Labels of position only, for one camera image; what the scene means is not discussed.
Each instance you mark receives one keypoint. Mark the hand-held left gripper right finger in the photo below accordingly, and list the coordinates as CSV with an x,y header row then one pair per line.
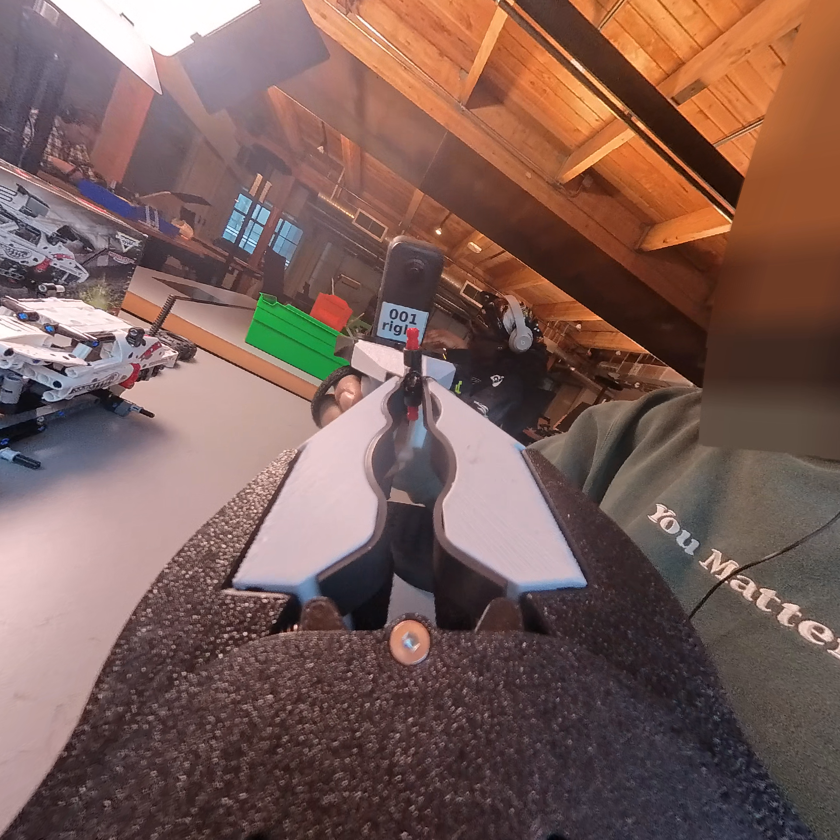
x,y
512,518

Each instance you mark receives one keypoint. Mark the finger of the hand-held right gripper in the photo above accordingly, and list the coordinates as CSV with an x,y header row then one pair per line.
x,y
379,361
438,375

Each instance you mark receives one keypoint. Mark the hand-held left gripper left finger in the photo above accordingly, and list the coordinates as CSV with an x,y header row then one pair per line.
x,y
315,512

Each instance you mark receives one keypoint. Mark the black lego connector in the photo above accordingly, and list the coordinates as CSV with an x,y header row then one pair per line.
x,y
413,377

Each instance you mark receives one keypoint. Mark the white lego monster truck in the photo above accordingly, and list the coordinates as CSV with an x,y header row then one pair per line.
x,y
65,341

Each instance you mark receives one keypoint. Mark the black rubber lego tyre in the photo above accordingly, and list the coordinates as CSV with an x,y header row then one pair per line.
x,y
184,346

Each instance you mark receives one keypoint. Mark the dark cardboard lego box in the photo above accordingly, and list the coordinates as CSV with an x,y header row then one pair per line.
x,y
65,229

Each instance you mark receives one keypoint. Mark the person's right hand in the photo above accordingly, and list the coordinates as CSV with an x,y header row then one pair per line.
x,y
348,397

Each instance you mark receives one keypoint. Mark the red plastic box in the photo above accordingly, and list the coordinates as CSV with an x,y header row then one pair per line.
x,y
331,312

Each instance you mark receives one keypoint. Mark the green plastic box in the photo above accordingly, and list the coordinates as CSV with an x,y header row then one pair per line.
x,y
295,334

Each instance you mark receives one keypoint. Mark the white headphones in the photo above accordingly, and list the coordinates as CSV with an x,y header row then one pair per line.
x,y
518,334

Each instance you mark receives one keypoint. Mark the paned window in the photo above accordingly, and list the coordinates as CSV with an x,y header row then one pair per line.
x,y
262,229

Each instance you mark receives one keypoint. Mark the wood edged table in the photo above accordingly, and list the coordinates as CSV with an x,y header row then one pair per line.
x,y
197,328

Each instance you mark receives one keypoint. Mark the person's green sweatshirt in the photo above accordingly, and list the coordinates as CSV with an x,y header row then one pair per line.
x,y
722,590

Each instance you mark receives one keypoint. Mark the bright light panel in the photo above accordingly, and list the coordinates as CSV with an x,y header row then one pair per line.
x,y
197,16

